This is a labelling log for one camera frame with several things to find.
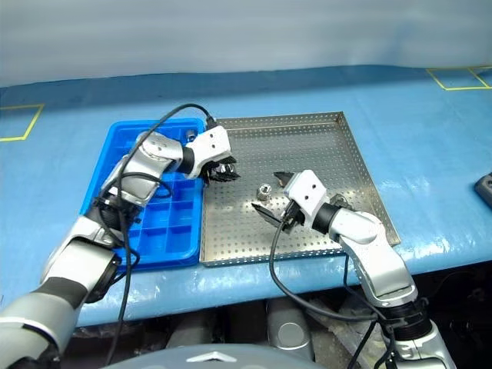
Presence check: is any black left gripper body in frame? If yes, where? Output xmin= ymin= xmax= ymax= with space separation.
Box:
xmin=201 ymin=155 xmax=232 ymax=186

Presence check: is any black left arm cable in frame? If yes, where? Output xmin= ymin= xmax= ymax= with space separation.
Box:
xmin=94 ymin=102 xmax=216 ymax=366

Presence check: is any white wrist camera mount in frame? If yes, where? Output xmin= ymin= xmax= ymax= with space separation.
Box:
xmin=284 ymin=169 xmax=331 ymax=228
xmin=187 ymin=126 xmax=232 ymax=180

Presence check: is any silver cylindrical robot leg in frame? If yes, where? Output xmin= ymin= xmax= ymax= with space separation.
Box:
xmin=165 ymin=314 xmax=216 ymax=349
xmin=264 ymin=299 xmax=314 ymax=361

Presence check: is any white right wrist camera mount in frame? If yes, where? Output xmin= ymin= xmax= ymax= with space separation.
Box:
xmin=284 ymin=169 xmax=331 ymax=228

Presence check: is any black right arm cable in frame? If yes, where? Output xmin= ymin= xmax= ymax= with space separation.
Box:
xmin=268 ymin=209 xmax=397 ymax=369

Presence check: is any perforated steel tray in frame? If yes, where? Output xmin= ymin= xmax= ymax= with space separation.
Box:
xmin=198 ymin=111 xmax=401 ymax=268

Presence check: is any dark grey block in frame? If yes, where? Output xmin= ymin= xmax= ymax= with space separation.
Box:
xmin=474 ymin=171 xmax=492 ymax=211

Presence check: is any grey rounded robot torso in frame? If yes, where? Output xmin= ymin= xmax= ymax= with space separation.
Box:
xmin=98 ymin=343 xmax=327 ymax=369

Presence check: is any blue compartment tray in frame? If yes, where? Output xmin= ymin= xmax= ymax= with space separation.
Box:
xmin=78 ymin=118 xmax=207 ymax=270

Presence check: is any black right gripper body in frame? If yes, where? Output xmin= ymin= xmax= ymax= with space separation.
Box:
xmin=278 ymin=202 xmax=308 ymax=236

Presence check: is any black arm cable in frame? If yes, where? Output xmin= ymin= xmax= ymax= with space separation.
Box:
xmin=94 ymin=102 xmax=216 ymax=366
xmin=268 ymin=209 xmax=397 ymax=369

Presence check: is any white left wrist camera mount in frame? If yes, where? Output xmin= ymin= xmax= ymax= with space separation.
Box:
xmin=187 ymin=126 xmax=232 ymax=180

